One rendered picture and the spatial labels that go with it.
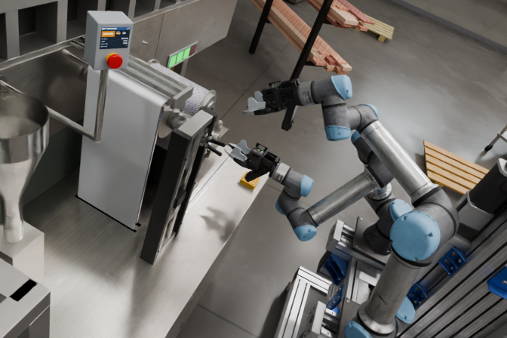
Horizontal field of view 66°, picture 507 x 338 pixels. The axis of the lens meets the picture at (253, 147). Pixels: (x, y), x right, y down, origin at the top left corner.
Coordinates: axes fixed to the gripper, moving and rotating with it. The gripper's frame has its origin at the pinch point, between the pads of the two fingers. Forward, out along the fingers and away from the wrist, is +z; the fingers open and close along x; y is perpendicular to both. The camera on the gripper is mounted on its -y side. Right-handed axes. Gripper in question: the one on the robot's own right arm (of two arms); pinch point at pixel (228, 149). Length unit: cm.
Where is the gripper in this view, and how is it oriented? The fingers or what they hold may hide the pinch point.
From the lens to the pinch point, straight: 156.4
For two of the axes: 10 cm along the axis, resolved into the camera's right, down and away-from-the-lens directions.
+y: 3.2, -7.5, -5.9
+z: -8.7, -4.7, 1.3
